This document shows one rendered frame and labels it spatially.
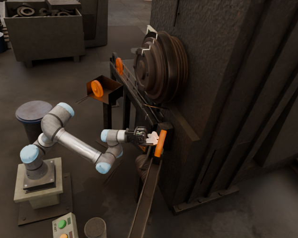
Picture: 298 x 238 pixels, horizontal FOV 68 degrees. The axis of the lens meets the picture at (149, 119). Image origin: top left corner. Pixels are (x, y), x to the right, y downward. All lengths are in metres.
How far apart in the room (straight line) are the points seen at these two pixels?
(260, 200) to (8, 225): 2.16
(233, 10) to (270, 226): 1.82
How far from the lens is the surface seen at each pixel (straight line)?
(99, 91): 2.03
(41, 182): 1.82
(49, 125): 1.35
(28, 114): 2.30
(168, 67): 1.31
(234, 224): 2.21
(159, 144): 1.20
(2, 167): 2.52
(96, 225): 1.43
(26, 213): 2.14
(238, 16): 1.10
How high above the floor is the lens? 1.82
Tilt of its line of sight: 40 degrees down
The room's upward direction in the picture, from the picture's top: 8 degrees clockwise
